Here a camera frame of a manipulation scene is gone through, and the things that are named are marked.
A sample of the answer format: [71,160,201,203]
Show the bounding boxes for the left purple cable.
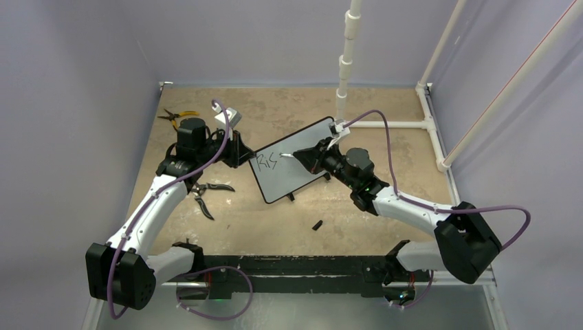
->
[106,98,230,320]

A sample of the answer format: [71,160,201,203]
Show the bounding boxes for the yellow handled pliers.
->
[157,109,200,131]

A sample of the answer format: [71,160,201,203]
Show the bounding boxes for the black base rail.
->
[136,254,497,302]

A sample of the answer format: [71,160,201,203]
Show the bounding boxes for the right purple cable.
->
[341,109,532,252]

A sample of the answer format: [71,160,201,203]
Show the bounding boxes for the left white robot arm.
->
[85,116,253,320]

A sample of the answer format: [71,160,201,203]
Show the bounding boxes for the white PVC pipe frame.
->
[332,0,583,174]

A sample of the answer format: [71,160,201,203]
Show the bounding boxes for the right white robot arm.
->
[292,139,503,284]

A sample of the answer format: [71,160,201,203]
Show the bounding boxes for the black marker cap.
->
[311,220,323,231]

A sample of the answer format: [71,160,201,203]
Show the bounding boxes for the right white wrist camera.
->
[327,120,350,150]

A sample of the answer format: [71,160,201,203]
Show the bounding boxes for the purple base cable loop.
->
[175,265,255,322]

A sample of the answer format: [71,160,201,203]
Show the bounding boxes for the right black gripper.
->
[295,137,358,190]

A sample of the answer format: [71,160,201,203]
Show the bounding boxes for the black handled pliers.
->
[190,182,236,221]

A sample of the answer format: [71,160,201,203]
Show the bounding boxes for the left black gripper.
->
[197,126,256,168]

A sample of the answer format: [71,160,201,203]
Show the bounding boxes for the small black-framed whiteboard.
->
[249,116,334,204]

